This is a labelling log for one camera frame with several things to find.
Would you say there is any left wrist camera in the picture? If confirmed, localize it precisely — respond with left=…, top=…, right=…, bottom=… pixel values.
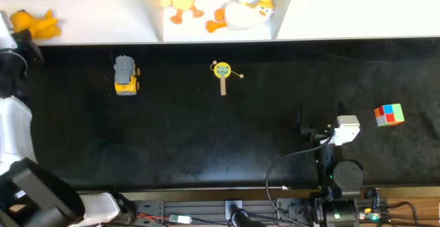
left=0, top=10, right=18, bottom=51

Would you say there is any grey and yellow toy truck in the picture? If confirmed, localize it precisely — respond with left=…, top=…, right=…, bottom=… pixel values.
left=113, top=55, right=142, bottom=96

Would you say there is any many-coloured puzzle cube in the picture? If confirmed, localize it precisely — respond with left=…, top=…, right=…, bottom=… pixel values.
left=373, top=103, right=406, bottom=127

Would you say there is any white plush duck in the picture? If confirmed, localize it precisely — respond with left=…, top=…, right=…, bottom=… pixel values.
left=205, top=0, right=276, bottom=34

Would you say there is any mounting rail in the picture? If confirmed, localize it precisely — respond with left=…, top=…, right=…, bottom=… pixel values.
left=120, top=195, right=420, bottom=227

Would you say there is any yellow plush duck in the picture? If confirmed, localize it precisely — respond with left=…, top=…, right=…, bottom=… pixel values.
left=159, top=0, right=206, bottom=25

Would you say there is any yellow rattle drum toy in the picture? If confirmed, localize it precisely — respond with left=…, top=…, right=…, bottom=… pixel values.
left=209, top=60, right=245, bottom=96

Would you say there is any black cable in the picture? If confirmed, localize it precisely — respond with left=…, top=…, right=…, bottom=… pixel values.
left=265, top=133, right=335, bottom=227

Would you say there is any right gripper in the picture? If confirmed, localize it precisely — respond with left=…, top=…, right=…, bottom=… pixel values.
left=292, top=101, right=348, bottom=145

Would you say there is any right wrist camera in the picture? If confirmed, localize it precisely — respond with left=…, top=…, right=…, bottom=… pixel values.
left=321, top=115, right=361, bottom=147

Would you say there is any white shelf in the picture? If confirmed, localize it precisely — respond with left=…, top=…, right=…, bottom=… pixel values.
left=0, top=0, right=440, bottom=46

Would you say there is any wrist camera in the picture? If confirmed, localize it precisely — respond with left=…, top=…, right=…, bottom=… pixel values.
left=0, top=10, right=18, bottom=51
left=321, top=115, right=361, bottom=147

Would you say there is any orange rubber dinosaur toy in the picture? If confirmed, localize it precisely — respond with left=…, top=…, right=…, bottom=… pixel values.
left=9, top=9, right=62, bottom=41

